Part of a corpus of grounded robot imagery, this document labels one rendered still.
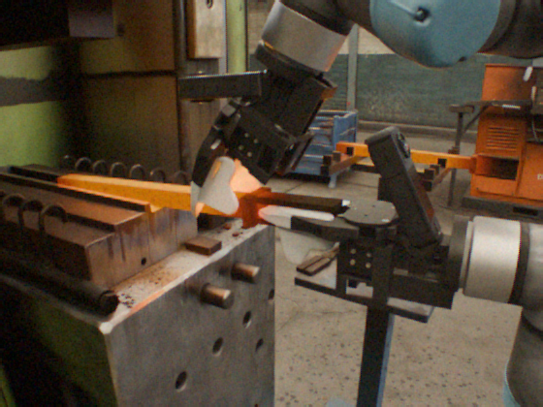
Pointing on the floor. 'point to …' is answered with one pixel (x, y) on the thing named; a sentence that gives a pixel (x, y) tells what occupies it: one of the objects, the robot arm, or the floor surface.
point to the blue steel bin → (345, 128)
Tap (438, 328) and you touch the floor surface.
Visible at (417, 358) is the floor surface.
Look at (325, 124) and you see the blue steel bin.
